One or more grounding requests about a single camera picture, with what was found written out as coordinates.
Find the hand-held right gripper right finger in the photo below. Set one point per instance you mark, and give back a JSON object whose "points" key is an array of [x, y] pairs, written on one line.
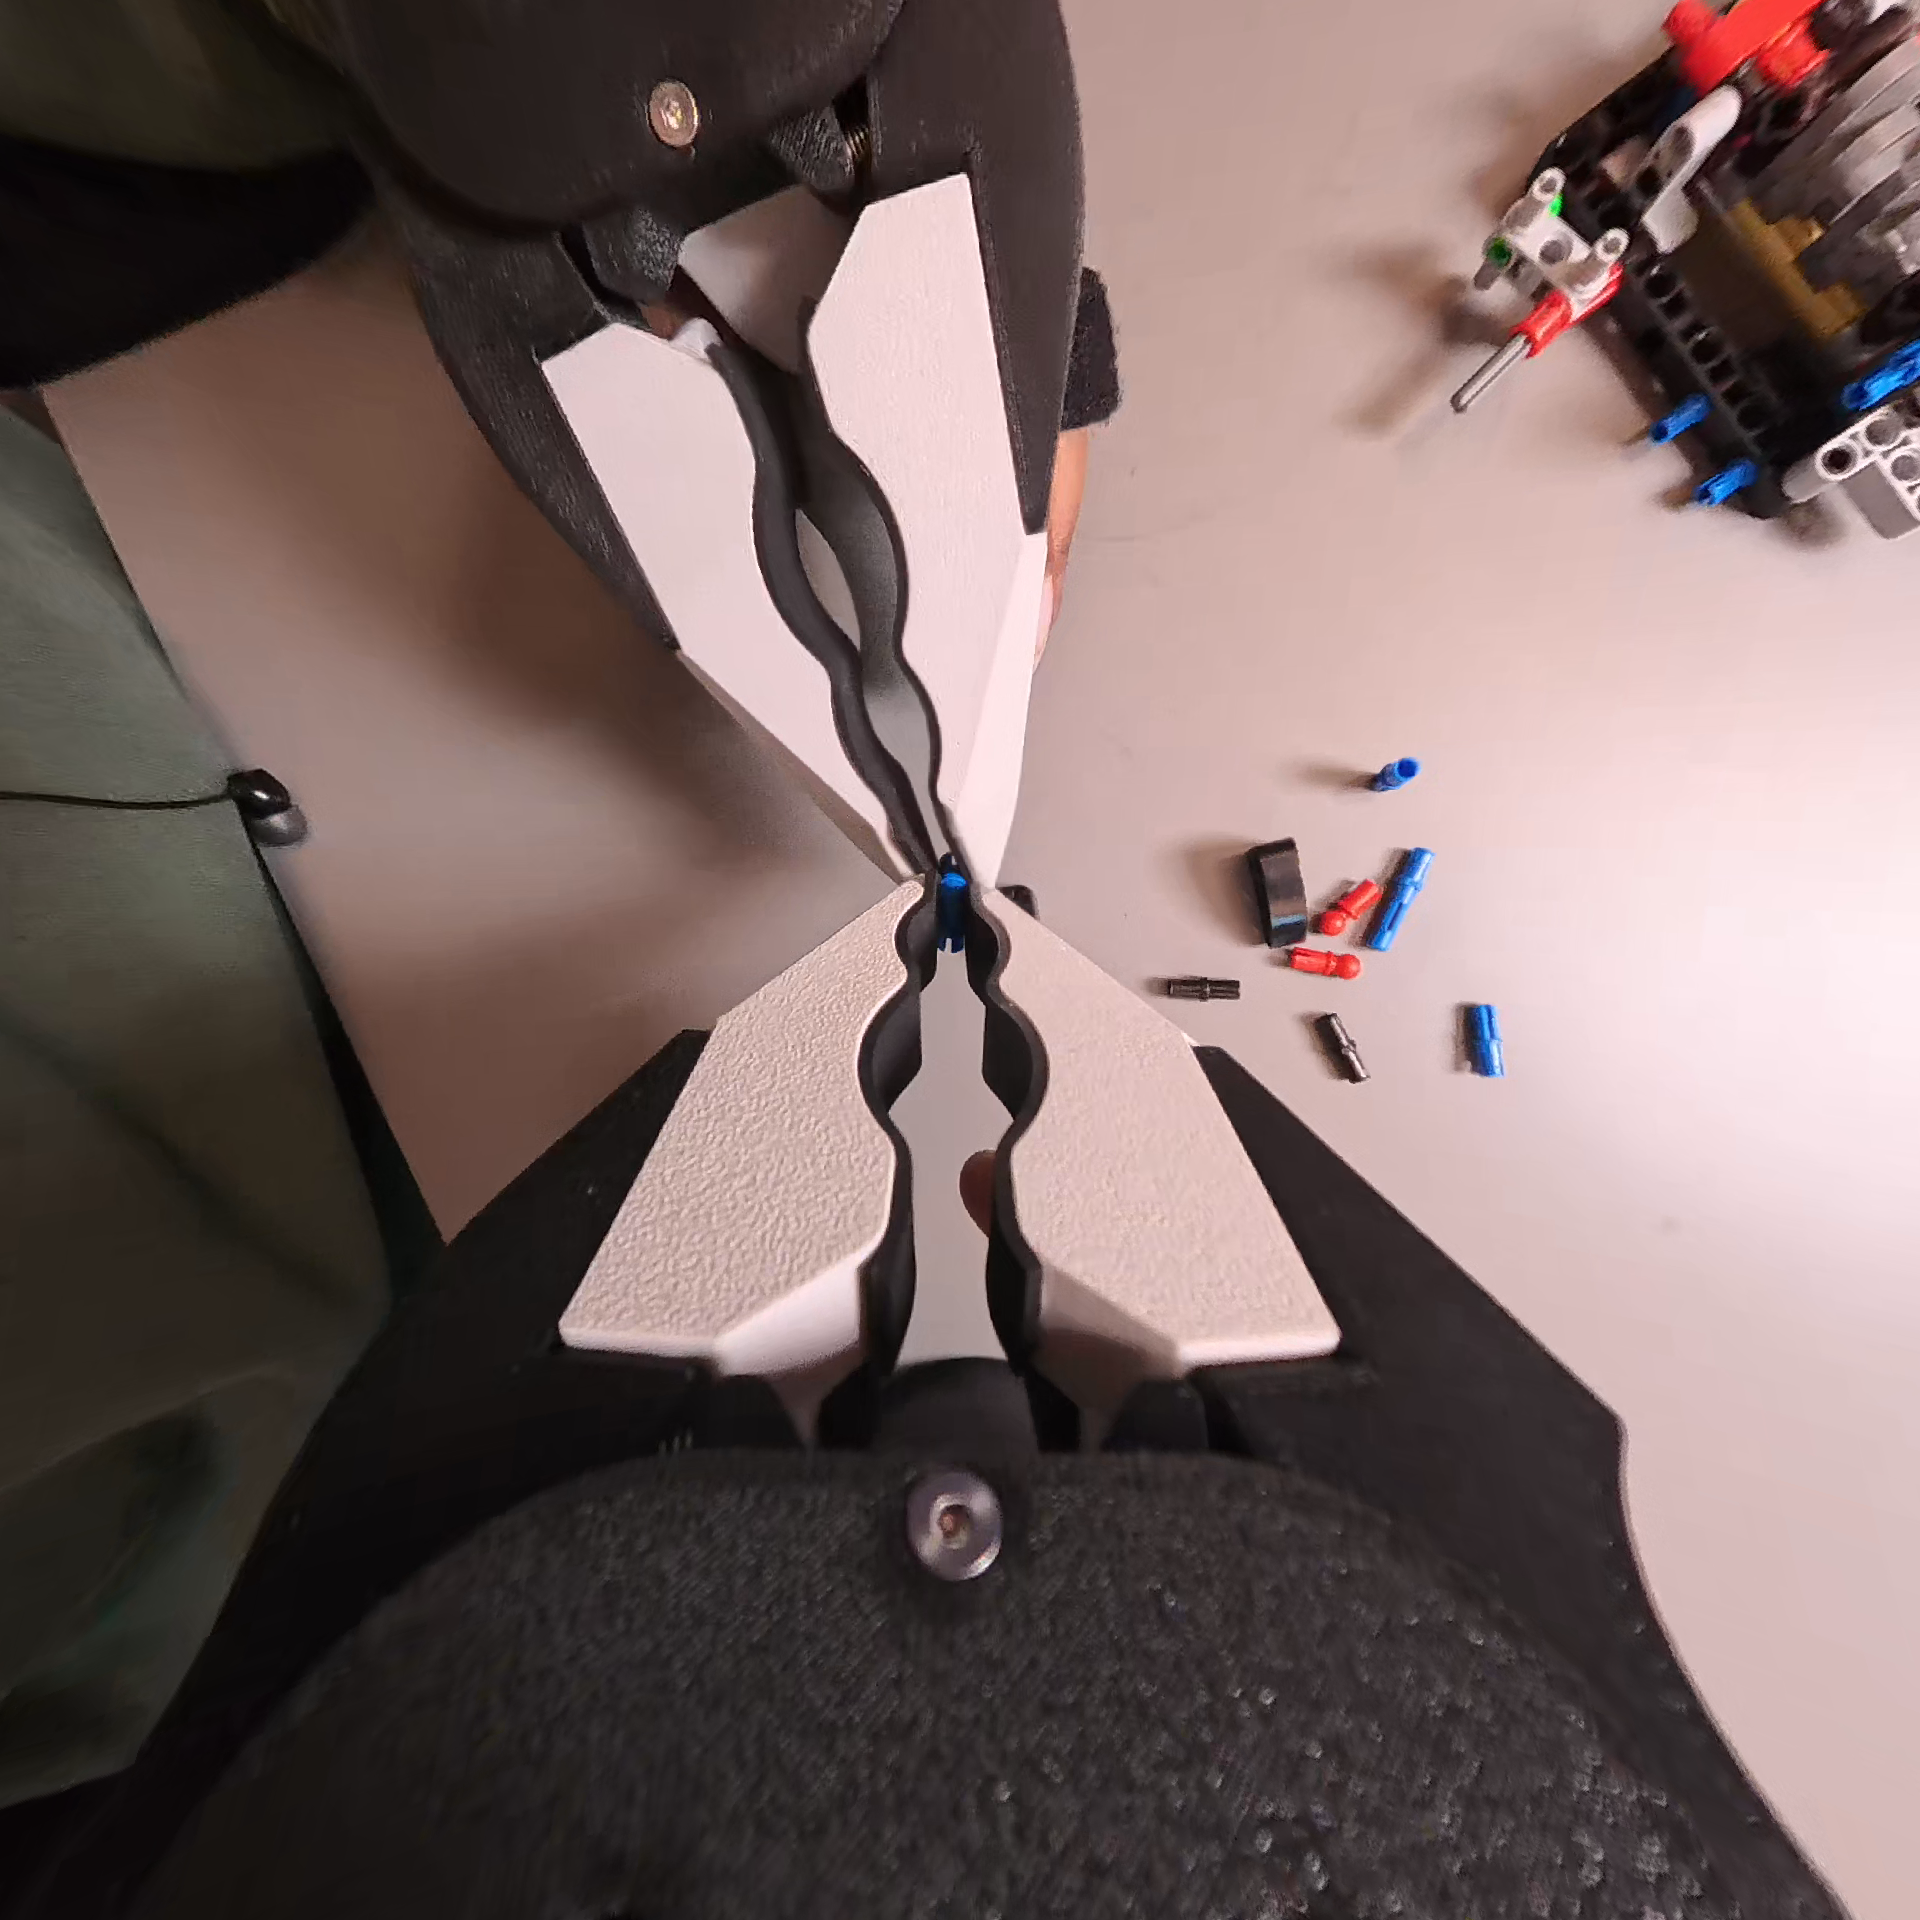
{"points": [[1154, 1200]]}

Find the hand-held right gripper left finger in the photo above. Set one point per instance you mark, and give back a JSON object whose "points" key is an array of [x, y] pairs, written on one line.
{"points": [[735, 1184]]}

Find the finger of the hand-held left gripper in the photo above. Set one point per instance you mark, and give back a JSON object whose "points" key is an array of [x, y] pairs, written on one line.
{"points": [[944, 421], [662, 481]]}

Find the black lego pin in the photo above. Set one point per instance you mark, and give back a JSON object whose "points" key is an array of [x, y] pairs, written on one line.
{"points": [[1202, 987], [1342, 1047]]}

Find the black curved lego piece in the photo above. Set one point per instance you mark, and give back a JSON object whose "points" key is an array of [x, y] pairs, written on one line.
{"points": [[1275, 891]]}

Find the lego car chassis assembly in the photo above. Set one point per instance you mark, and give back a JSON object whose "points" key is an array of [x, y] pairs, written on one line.
{"points": [[1755, 255]]}

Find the person's left hand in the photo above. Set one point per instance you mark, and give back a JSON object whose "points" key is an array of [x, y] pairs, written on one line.
{"points": [[1069, 495]]}

